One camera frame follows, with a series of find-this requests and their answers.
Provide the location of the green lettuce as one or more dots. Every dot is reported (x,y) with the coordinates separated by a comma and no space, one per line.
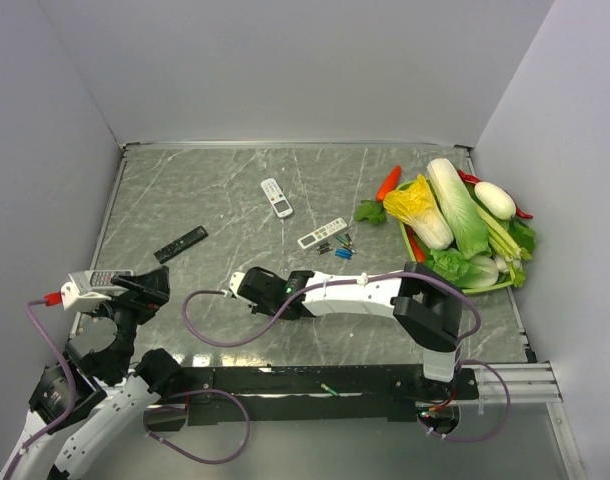
(453,267)

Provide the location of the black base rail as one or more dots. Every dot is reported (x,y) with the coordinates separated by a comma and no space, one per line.
(291,393)

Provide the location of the bok choy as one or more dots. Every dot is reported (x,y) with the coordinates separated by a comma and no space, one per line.
(486,272)

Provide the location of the green battery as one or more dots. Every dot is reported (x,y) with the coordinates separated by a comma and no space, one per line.
(343,240)
(329,390)

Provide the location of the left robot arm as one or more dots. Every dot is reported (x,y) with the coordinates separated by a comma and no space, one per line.
(94,390)

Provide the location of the white remote middle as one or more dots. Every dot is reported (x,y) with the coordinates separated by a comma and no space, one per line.
(322,234)

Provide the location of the white eggplant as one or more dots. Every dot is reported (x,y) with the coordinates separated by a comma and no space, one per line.
(497,201)

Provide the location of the orange carrot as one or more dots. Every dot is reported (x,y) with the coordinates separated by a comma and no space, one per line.
(389,184)

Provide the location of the yellow napa cabbage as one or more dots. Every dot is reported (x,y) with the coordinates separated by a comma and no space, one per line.
(416,207)

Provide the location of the green plastic tray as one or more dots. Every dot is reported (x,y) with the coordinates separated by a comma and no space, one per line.
(445,230)

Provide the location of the green leaf by carrot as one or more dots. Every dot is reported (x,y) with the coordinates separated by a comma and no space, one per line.
(370,211)

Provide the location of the black remote control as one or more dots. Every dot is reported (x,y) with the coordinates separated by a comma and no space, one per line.
(181,244)

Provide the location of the white remote far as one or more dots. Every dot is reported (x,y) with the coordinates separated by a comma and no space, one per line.
(278,201)

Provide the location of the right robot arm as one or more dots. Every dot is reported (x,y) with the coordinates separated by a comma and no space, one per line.
(425,305)

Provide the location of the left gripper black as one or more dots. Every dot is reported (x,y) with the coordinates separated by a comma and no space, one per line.
(148,290)

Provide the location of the celery stalks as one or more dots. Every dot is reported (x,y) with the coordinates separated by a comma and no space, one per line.
(500,239)

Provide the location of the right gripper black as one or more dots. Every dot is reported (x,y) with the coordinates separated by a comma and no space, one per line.
(256,308)

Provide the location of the red pepper in tray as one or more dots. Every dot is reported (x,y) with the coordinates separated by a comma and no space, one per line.
(418,250)

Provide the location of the green napa cabbage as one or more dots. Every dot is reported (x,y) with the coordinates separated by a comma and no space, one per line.
(459,209)

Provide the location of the white grey remote left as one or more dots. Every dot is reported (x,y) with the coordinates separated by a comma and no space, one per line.
(97,279)

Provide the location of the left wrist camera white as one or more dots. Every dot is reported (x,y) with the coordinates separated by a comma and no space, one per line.
(77,294)

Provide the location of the blue battery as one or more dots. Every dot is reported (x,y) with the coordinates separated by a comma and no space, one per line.
(344,253)

